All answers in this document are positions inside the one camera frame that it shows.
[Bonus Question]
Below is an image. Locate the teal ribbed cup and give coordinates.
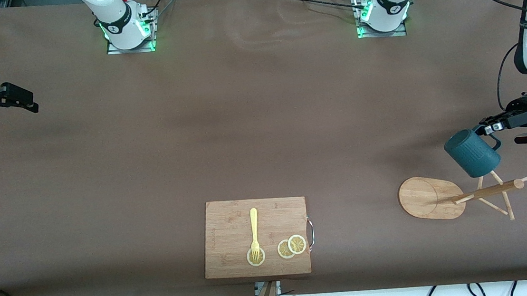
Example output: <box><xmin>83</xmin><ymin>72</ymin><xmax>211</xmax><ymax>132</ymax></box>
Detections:
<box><xmin>443</xmin><ymin>126</ymin><xmax>505</xmax><ymax>181</ymax></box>

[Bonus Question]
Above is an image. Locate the wooden cup rack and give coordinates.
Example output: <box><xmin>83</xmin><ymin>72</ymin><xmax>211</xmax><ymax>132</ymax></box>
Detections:
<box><xmin>397</xmin><ymin>166</ymin><xmax>527</xmax><ymax>230</ymax></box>

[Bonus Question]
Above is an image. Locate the lemon slice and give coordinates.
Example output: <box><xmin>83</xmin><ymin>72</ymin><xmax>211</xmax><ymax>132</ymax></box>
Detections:
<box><xmin>287</xmin><ymin>234</ymin><xmax>307</xmax><ymax>256</ymax></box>
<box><xmin>277</xmin><ymin>238</ymin><xmax>297</xmax><ymax>260</ymax></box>
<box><xmin>246</xmin><ymin>246</ymin><xmax>267</xmax><ymax>267</ymax></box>

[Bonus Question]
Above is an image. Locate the bamboo cutting board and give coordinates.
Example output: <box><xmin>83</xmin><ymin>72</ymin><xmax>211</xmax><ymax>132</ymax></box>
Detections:
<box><xmin>199</xmin><ymin>192</ymin><xmax>318</xmax><ymax>283</ymax></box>

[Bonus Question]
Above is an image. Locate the yellow plastic fork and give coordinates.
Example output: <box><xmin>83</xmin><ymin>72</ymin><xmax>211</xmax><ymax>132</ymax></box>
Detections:
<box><xmin>247</xmin><ymin>208</ymin><xmax>262</xmax><ymax>261</ymax></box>

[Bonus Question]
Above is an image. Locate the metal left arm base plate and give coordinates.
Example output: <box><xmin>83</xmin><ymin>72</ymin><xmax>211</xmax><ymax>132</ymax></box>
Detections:
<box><xmin>353</xmin><ymin>0</ymin><xmax>408</xmax><ymax>40</ymax></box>

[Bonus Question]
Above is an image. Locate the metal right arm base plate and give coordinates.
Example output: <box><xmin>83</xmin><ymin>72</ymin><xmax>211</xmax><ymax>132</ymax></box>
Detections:
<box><xmin>103</xmin><ymin>7</ymin><xmax>161</xmax><ymax>56</ymax></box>

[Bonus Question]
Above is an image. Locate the metal post bracket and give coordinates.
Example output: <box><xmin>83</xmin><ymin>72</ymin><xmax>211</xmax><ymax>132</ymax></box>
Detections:
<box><xmin>254</xmin><ymin>280</ymin><xmax>282</xmax><ymax>296</ymax></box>

